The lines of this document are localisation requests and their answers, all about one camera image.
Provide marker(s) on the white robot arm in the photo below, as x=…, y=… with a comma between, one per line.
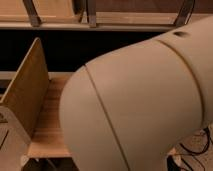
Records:
x=125, y=110

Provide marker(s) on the wooden shelf rack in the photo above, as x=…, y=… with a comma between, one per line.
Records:
x=102, y=15

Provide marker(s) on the left wooden side panel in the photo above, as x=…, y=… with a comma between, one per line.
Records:
x=22, y=101

